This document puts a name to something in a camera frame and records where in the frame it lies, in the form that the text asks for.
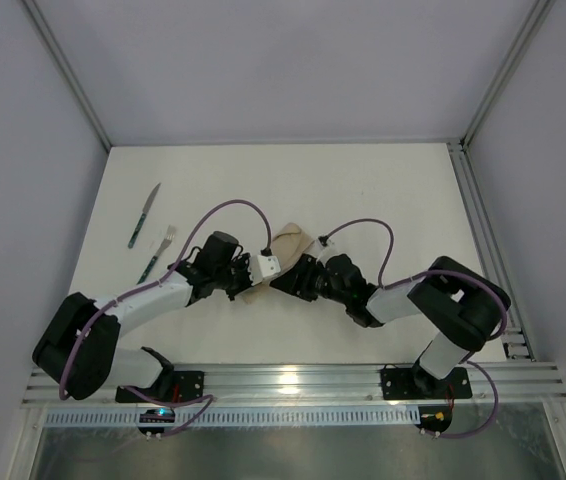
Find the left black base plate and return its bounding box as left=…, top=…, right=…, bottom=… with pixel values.
left=115, top=370, right=205, bottom=404

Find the slotted cable duct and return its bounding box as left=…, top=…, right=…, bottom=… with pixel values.
left=43, top=404, right=418, bottom=428

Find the left controller board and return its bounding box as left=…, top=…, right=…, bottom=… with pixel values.
left=137, top=407, right=176, bottom=440

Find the right aluminium side rail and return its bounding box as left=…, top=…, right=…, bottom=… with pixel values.
left=447, top=139, right=536, bottom=362

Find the silver fork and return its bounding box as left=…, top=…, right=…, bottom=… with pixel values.
left=137, top=225, right=177, bottom=284

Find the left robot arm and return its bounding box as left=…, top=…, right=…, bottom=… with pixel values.
left=32, top=232, right=278, bottom=404

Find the front aluminium rail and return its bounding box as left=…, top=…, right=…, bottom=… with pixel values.
left=19, top=363, right=566, bottom=409

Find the right frame post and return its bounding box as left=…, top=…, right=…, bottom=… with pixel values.
left=460, top=0, right=555, bottom=150

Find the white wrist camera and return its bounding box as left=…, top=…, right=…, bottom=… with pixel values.
left=316, top=236, right=339, bottom=263
left=248, top=255, right=281, bottom=285

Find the frame post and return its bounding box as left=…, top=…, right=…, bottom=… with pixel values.
left=19, top=0, right=113, bottom=153
left=460, top=0, right=555, bottom=150

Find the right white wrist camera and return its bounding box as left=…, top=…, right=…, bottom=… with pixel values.
left=316, top=236, right=339, bottom=263

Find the left frame post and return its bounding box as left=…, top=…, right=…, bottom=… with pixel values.
left=19, top=0, right=113, bottom=153

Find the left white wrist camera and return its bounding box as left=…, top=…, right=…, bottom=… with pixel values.
left=248, top=255, right=281, bottom=285

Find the controller board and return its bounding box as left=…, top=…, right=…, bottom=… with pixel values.
left=137, top=407, right=176, bottom=440
left=416, top=405, right=453, bottom=438

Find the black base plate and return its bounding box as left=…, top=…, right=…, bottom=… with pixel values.
left=379, top=365, right=473, bottom=400
left=115, top=370, right=205, bottom=404

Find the beige cloth napkin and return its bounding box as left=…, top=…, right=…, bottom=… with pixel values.
left=240, top=222, right=314, bottom=305

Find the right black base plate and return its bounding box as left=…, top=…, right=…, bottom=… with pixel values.
left=379, top=365, right=473, bottom=400

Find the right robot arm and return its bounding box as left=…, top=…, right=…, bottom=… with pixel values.
left=270, top=254, right=511, bottom=400

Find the right controller board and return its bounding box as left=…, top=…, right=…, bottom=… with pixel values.
left=416, top=405, right=453, bottom=438

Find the green handled knife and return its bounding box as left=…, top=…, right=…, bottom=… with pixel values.
left=127, top=183, right=161, bottom=249

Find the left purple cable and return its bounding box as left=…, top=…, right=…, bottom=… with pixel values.
left=57, top=199, right=273, bottom=439

